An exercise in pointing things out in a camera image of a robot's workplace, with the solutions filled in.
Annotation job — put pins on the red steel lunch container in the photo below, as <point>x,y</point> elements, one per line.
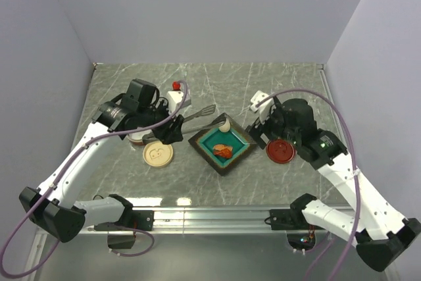
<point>137,138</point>

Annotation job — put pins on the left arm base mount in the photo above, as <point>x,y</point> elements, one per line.
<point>123,234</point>

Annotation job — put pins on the teal square plate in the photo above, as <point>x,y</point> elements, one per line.
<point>237,137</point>

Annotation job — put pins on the red fried chicken piece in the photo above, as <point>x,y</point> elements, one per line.
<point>225,153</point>

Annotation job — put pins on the metal tongs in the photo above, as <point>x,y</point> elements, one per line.
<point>191,124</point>

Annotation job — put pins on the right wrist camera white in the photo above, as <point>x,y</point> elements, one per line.
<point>261,104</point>

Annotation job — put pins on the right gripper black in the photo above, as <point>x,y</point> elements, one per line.
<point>256,129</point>

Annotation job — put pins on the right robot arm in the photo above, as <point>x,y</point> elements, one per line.
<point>378,231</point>

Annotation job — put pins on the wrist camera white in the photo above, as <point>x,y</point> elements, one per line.
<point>174,96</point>
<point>261,104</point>

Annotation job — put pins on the aluminium mounting rail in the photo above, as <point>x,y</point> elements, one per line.
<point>197,220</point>

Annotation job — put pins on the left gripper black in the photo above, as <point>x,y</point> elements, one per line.
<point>172,131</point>

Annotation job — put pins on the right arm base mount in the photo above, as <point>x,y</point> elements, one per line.
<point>300,235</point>

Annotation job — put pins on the white egg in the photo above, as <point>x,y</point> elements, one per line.
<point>225,127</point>

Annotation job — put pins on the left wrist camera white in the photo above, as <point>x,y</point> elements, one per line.
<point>174,96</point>

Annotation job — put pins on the salmon piece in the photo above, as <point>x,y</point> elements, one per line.
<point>221,147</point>

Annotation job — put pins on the red round lid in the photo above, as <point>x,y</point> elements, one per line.
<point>280,151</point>

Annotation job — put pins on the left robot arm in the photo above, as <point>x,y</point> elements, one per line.
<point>54,204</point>

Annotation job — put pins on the cream round lid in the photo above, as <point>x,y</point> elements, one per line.
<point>157,154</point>

